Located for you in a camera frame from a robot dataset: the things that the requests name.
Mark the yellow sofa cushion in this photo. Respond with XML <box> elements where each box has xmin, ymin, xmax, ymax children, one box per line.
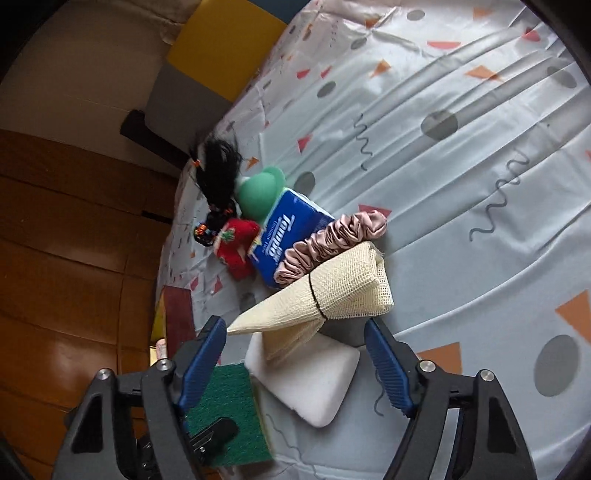
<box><xmin>166</xmin><ymin>0</ymin><xmax>296</xmax><ymax>102</ymax></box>

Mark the grey sofa cushion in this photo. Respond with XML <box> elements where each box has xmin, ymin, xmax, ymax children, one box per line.
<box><xmin>145</xmin><ymin>60</ymin><xmax>232</xmax><ymax>153</ymax></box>

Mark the cream mesh cloth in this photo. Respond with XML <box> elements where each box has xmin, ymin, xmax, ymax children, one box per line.
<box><xmin>226</xmin><ymin>241</ymin><xmax>395</xmax><ymax>365</ymax></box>

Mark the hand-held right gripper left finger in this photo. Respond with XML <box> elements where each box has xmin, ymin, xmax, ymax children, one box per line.
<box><xmin>53</xmin><ymin>316</ymin><xmax>228</xmax><ymax>480</ymax></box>

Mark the blue tissue pack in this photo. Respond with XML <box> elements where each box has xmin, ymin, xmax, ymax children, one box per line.
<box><xmin>247</xmin><ymin>187</ymin><xmax>337</xmax><ymax>289</ymax></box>

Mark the pink satin scrunchie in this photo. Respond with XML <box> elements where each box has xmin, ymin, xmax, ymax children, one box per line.
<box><xmin>273</xmin><ymin>209</ymin><xmax>391</xmax><ymax>289</ymax></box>

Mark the green scouring sponge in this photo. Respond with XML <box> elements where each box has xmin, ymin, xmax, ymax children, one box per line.
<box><xmin>185</xmin><ymin>364</ymin><xmax>274</xmax><ymax>468</ymax></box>

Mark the white sponge block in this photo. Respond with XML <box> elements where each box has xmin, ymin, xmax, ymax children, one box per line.
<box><xmin>245</xmin><ymin>330</ymin><xmax>362</xmax><ymax>429</ymax></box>

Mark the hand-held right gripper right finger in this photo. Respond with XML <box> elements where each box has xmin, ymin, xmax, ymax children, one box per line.
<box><xmin>364</xmin><ymin>318</ymin><xmax>539</xmax><ymax>480</ymax></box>

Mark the patterned white tablecloth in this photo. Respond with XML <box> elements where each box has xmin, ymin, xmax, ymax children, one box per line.
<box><xmin>150</xmin><ymin>0</ymin><xmax>591</xmax><ymax>480</ymax></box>

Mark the dark red panel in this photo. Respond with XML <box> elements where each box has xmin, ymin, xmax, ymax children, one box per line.
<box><xmin>164</xmin><ymin>285</ymin><xmax>195</xmax><ymax>365</ymax></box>

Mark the black hairpiece with coloured beads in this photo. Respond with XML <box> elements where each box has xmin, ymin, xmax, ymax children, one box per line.
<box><xmin>188</xmin><ymin>131</ymin><xmax>243</xmax><ymax>247</ymax></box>

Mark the black sofa cushion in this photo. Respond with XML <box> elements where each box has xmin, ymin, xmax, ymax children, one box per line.
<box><xmin>120</xmin><ymin>109</ymin><xmax>192</xmax><ymax>178</ymax></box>

